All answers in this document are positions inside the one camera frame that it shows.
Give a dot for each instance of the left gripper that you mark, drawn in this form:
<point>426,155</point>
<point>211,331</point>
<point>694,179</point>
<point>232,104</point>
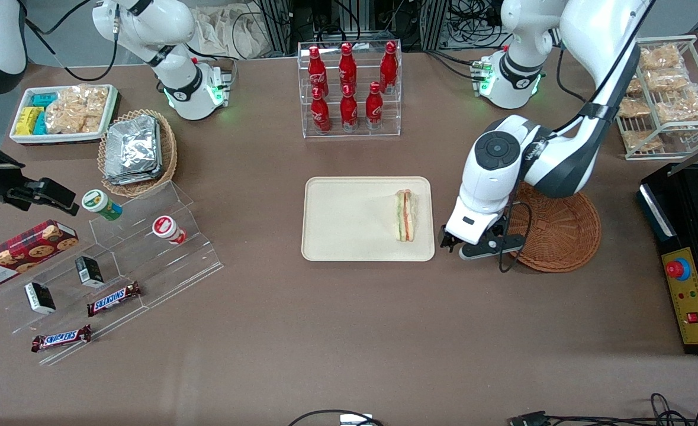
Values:
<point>444,238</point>

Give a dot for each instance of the round brown wicker basket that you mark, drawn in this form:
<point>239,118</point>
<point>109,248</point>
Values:
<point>562,236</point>

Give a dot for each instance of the red cola bottle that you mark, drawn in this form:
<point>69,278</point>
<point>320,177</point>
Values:
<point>315,68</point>
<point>347,65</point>
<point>348,109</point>
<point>320,112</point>
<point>374,106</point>
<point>389,65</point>

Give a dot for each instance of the Snickers chocolate bar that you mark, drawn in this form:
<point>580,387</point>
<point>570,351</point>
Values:
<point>113,299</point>
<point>61,338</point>

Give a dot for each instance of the black yellow control box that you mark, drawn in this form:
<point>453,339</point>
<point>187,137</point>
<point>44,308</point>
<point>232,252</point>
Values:
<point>689,296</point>

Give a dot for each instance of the clear bag of crackers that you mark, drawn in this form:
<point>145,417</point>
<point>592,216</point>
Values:
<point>679,107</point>
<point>633,107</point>
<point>668,80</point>
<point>634,87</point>
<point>659,57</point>
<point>643,140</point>

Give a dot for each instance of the yellow snack pack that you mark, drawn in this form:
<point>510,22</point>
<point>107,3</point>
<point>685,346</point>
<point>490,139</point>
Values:
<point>28,121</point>

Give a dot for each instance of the red lidded cup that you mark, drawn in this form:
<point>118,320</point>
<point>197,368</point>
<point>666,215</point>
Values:
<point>167,229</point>

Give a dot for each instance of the oval light wicker basket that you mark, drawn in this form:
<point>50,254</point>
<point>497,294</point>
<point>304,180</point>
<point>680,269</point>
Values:
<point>168,148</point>

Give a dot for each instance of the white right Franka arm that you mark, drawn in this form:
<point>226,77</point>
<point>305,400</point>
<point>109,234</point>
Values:
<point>177,89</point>

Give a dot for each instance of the red tartan cookie box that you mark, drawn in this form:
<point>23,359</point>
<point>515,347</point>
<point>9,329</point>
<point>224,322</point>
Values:
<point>17,254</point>

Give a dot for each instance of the clear acrylic stepped display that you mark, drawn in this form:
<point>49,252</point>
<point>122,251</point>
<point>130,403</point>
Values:
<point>165,266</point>

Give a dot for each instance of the white rectangular snack tray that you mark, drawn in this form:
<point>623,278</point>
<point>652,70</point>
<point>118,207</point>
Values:
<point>20,139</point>

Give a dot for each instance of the triangle sandwich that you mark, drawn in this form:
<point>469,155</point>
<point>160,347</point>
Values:
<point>406,216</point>

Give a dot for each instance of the beige cloth bag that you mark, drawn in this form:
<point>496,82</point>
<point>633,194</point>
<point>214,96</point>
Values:
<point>230,32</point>

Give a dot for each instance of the large bag of crackers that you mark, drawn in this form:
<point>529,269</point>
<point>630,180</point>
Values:
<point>76,109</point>

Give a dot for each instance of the beige plastic tray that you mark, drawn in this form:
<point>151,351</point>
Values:
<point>348,219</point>

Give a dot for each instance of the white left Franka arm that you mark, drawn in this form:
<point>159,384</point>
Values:
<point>562,160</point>

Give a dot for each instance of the small white device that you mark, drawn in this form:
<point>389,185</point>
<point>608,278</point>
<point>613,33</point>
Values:
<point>356,420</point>

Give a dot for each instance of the silver foil packet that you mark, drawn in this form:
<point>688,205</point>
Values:
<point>132,178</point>
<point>132,145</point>

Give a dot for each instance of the clear acrylic bottle rack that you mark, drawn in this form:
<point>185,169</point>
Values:
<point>354,133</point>

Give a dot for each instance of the green lidded cup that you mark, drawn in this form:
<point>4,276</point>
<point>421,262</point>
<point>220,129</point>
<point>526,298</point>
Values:
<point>99,204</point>

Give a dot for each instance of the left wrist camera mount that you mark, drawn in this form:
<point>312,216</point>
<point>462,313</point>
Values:
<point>485,248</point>

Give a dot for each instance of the teal snack pack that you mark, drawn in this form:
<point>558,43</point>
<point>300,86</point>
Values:
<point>44,99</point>
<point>40,124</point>

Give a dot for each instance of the small black box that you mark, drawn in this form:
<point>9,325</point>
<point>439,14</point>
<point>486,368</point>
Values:
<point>39,297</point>
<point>89,271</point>

